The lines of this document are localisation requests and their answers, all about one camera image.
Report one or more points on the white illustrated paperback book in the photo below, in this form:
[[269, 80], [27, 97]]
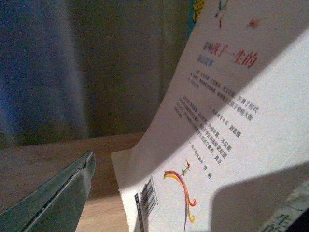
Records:
[[228, 150]]

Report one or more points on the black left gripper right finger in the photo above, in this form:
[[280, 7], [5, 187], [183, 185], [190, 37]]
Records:
[[301, 224]]

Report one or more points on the grey curtain behind shelf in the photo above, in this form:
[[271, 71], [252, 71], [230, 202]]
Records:
[[76, 69]]

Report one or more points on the teal cartoon book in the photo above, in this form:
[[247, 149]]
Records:
[[195, 9]]

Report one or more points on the wooden bookshelf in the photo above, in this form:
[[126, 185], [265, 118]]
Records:
[[23, 169]]

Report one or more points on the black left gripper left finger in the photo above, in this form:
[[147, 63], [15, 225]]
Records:
[[55, 206]]

